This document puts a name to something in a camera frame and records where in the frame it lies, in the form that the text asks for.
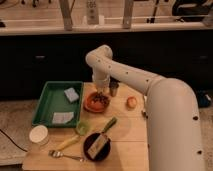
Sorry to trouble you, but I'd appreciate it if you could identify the black round plate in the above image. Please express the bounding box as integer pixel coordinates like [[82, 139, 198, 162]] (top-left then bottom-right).
[[83, 133, 111, 162]]

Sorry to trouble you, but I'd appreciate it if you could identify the dark blue bag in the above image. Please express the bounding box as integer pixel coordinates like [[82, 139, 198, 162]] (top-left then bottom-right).
[[196, 92, 212, 108]]

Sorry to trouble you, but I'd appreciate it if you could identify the silver metal fork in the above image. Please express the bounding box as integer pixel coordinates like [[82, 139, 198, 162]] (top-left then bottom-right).
[[48, 150, 85, 162]]

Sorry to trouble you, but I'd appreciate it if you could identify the grey folded cloth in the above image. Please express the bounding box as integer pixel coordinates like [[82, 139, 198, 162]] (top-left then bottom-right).
[[52, 112, 74, 124]]

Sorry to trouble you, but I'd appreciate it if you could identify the dark metal cup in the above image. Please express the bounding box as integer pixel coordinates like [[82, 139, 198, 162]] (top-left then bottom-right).
[[109, 81, 119, 97]]

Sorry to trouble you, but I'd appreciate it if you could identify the red orange bowl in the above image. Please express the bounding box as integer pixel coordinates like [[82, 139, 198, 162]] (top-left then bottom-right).
[[83, 92, 110, 113]]

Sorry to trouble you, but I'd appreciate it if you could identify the black white ladle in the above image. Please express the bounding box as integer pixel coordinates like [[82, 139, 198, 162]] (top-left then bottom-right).
[[142, 96, 147, 118]]

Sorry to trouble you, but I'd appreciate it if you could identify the small green cup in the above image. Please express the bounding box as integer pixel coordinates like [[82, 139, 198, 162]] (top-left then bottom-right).
[[76, 121, 90, 136]]

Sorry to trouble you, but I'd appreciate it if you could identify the dark grape bunch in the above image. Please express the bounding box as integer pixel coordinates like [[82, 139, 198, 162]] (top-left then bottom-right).
[[93, 94, 109, 104]]

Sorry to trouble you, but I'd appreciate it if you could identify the orange peach fruit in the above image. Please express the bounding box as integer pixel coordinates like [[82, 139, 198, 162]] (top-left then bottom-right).
[[126, 96, 137, 109]]

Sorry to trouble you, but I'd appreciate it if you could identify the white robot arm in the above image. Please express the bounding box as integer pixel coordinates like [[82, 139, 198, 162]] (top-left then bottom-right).
[[85, 45, 205, 171]]

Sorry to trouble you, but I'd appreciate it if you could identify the green plastic tray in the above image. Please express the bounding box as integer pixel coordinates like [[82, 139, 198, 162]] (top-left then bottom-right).
[[32, 81, 83, 128]]

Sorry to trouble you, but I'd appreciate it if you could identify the white round container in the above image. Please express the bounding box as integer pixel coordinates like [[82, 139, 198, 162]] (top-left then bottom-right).
[[29, 125, 49, 145]]

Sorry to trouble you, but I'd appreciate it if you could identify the blue grey sponge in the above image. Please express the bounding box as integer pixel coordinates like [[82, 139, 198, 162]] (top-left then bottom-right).
[[64, 88, 79, 102]]

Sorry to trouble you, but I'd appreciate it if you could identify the black cable left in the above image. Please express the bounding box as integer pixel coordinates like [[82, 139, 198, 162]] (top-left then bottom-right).
[[0, 128, 29, 153]]

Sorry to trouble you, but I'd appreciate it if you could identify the green handled spatula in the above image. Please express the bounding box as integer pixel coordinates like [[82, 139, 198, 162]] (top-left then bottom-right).
[[88, 117, 117, 158]]

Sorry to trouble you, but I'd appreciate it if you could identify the yellow handled utensil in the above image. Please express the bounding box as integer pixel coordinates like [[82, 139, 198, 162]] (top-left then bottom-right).
[[56, 135, 80, 151]]

